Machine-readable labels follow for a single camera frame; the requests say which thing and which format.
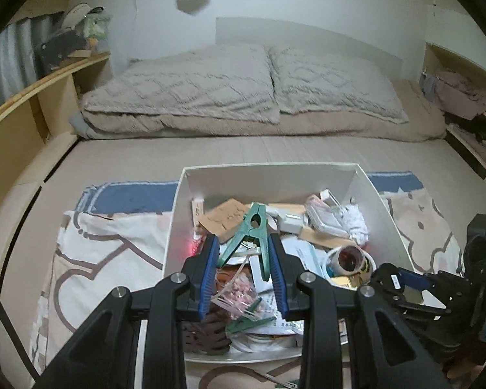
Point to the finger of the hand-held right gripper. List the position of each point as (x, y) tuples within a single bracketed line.
[(415, 281), (384, 281)]

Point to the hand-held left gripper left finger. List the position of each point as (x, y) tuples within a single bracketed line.
[(208, 279)]

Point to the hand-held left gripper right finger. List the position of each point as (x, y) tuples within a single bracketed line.
[(277, 279)]

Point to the white round device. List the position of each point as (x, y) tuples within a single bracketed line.
[(267, 338)]

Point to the green plastic clip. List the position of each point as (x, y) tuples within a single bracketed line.
[(253, 221), (243, 324)]

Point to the white shoe box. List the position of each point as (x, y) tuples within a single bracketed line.
[(267, 182)]

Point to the bag of pink beads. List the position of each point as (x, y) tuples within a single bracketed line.
[(239, 291)]

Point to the white blue paper packet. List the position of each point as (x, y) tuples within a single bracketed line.
[(285, 316), (303, 253)]

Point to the gold foil packet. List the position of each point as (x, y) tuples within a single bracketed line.
[(344, 282)]

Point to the white tape roll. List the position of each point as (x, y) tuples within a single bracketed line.
[(328, 263)]

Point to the dark brown glove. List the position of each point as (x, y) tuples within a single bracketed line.
[(206, 334)]

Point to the white adapter block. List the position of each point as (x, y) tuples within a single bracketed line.
[(287, 223)]

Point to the brown cardboard piece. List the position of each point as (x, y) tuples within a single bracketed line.
[(222, 216)]

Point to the white crumpled cloth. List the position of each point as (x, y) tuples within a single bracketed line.
[(354, 223)]

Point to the clear plastic packet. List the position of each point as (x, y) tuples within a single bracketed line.
[(322, 214)]

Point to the printed bear blanket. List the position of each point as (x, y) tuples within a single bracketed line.
[(105, 251)]

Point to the dark clothes pile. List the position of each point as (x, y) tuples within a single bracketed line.
[(469, 129)]

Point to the pink clothes pile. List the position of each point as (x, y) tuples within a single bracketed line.
[(461, 93)]

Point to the beige quilted pillow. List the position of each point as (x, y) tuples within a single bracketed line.
[(332, 81), (186, 81)]

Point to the white headboard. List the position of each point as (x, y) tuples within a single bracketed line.
[(307, 36)]

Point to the wooden bedside shelf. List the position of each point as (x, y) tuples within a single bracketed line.
[(8, 129)]

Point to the dark bag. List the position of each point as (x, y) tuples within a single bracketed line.
[(60, 48)]

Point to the green packet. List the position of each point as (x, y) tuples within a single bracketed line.
[(95, 26)]

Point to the white cap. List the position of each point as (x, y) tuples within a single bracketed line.
[(77, 14)]

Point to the grey curtain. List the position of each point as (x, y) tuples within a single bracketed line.
[(12, 56)]

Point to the wooden wall cubby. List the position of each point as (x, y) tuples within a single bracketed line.
[(429, 60)]

